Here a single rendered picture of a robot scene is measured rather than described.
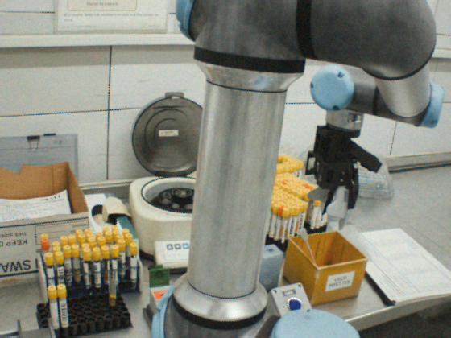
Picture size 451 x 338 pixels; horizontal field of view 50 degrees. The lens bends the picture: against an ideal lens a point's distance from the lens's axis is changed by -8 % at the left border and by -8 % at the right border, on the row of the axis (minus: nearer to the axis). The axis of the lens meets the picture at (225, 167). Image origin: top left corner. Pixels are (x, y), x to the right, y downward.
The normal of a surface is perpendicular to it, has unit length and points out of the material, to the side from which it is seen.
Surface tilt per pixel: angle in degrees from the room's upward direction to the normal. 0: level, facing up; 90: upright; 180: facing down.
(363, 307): 0
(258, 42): 87
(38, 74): 90
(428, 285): 0
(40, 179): 87
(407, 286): 1
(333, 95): 90
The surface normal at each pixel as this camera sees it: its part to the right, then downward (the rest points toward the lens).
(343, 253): -0.92, 0.06
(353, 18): -0.04, 0.45
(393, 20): 0.39, 0.35
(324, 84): -0.46, 0.29
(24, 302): 0.09, -0.92
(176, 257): 0.20, -0.67
